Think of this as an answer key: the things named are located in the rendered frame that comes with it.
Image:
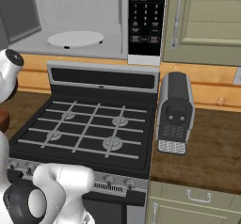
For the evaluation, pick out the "olive wall cupboard door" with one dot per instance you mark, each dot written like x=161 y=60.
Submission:
x=210 y=20

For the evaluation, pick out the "grey microwave door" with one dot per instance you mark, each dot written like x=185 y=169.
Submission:
x=15 y=8

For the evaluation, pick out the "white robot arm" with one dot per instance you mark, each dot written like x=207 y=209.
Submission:
x=62 y=184

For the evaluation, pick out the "black gas stove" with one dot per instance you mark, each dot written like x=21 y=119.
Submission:
x=91 y=130

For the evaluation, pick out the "grey microwave oven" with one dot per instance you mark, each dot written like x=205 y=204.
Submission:
x=94 y=8

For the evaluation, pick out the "olive base cupboard door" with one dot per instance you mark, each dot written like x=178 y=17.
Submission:
x=194 y=216

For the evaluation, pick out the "black grey coffee machine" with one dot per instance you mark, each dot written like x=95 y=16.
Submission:
x=175 y=108

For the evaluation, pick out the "black oven door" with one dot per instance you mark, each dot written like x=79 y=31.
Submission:
x=125 y=210

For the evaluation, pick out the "white microwave turntable plate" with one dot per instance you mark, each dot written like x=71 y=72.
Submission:
x=75 y=39

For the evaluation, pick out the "grey stove knob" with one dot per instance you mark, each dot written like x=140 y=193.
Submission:
x=129 y=183
x=30 y=168
x=109 y=180
x=13 y=165

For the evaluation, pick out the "olive drawer front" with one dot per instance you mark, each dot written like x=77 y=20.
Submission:
x=226 y=199

